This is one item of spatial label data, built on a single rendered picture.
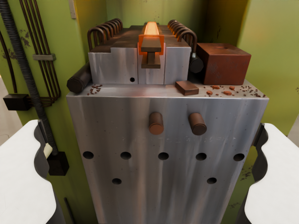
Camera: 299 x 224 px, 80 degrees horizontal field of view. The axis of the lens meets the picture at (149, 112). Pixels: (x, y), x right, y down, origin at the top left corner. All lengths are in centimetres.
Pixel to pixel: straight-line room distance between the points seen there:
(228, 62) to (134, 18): 53
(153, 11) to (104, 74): 50
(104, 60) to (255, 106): 30
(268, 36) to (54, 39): 56
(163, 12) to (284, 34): 45
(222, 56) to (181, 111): 14
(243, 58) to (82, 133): 36
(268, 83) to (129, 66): 42
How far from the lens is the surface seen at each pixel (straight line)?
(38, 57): 58
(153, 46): 27
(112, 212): 61
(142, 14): 84
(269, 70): 62
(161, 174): 47
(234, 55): 40
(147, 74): 38
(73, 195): 96
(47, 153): 71
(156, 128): 32
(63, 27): 55
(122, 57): 37
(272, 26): 58
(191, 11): 86
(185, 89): 34
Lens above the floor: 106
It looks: 31 degrees down
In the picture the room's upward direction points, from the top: 1 degrees clockwise
